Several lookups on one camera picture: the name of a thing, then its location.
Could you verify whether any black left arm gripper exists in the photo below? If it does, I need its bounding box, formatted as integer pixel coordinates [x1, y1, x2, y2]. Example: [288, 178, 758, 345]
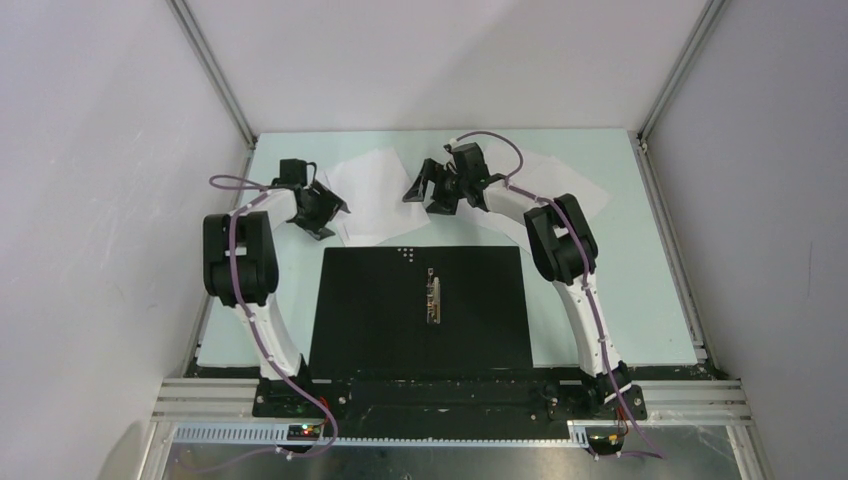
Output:
[291, 181, 348, 241]

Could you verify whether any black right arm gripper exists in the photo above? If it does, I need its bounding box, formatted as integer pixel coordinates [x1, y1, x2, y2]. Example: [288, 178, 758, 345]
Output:
[402, 159, 468, 217]

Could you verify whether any metal folder clip mechanism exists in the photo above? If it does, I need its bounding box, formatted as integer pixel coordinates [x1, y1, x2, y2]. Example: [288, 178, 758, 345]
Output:
[426, 268, 441, 325]

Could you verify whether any black folder with beige cover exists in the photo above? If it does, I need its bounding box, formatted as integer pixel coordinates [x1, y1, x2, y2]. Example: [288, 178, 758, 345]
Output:
[308, 246, 533, 379]

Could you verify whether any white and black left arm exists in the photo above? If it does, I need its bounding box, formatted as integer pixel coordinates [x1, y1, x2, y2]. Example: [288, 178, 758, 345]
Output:
[202, 151, 428, 417]

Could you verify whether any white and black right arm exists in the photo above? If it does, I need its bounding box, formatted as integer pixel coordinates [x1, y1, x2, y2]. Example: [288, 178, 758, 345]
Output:
[403, 142, 632, 418]

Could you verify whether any white paper sheet under left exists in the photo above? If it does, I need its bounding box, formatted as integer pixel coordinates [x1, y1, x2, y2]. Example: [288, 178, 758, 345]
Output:
[333, 212, 355, 247]

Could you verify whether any white paper sheet upper left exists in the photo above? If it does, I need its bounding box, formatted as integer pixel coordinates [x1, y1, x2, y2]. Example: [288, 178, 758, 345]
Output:
[318, 148, 430, 247]

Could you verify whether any white paper sheet front right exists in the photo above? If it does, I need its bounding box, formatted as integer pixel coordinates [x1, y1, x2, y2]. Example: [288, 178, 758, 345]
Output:
[478, 154, 612, 253]

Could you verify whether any left controller board with LEDs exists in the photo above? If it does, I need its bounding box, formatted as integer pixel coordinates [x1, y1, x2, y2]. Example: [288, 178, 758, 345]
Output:
[286, 423, 323, 442]

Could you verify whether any controller board with leds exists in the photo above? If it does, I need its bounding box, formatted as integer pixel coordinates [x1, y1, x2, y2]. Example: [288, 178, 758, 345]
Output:
[286, 423, 323, 442]
[587, 429, 626, 456]

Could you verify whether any right controller board with LEDs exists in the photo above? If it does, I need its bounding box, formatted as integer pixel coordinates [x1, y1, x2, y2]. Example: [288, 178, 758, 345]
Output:
[587, 429, 626, 456]

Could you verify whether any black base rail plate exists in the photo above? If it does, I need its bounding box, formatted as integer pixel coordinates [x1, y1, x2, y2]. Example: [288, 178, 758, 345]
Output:
[252, 368, 648, 440]

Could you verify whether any right aluminium frame post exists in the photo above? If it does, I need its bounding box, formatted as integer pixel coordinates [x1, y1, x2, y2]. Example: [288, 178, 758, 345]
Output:
[637, 0, 731, 143]

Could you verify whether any aluminium frame post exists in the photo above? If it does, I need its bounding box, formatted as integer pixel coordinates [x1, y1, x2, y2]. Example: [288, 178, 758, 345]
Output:
[166, 0, 257, 150]
[637, 0, 731, 143]

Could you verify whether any white slotted cable duct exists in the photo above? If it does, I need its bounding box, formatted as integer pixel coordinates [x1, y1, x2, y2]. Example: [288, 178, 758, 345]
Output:
[173, 423, 587, 448]

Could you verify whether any left aluminium frame post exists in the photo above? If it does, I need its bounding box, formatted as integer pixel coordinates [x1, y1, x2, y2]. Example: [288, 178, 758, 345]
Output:
[166, 0, 257, 150]

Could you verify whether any aluminium front profile rail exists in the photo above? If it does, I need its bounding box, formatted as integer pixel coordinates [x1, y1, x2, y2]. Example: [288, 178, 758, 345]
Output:
[152, 378, 754, 426]

